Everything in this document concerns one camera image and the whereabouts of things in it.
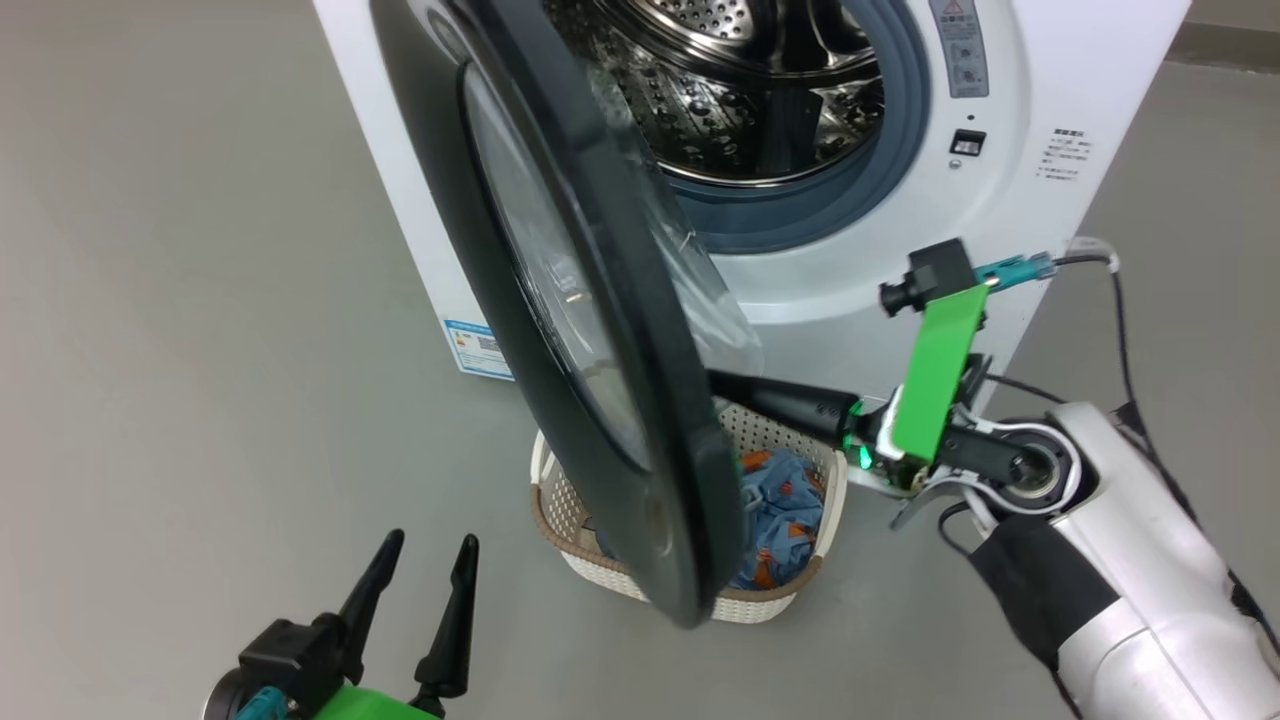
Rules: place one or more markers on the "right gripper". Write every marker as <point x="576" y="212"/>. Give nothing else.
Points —
<point x="875" y="440"/>

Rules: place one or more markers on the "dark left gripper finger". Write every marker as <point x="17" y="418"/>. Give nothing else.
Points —
<point x="375" y="590"/>
<point x="458" y="620"/>

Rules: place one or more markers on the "blue garment with orange print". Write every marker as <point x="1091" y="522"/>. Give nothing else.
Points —
<point x="785" y="520"/>

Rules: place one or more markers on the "black round glass washer door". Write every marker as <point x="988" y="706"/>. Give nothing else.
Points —
<point x="560" y="300"/>

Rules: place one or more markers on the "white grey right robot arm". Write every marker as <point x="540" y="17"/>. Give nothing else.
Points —
<point x="1150" y="560"/>

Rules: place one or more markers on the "cream perforated laundry basket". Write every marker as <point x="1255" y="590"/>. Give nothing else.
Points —
<point x="770" y="605"/>

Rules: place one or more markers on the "white front-load washing machine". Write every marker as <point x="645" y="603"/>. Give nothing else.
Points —
<point x="1020" y="120"/>

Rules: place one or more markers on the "blue white energy label sticker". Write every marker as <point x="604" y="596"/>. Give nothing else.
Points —
<point x="478" y="348"/>

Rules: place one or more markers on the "left wrist camera green bracket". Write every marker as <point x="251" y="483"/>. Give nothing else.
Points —
<point x="290" y="655"/>

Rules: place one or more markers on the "wrist camera green bracket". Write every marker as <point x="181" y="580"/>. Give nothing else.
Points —
<point x="940" y="370"/>
<point x="290" y="655"/>

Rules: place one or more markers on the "right wrist camera green bracket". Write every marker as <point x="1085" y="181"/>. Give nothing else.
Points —
<point x="940" y="370"/>

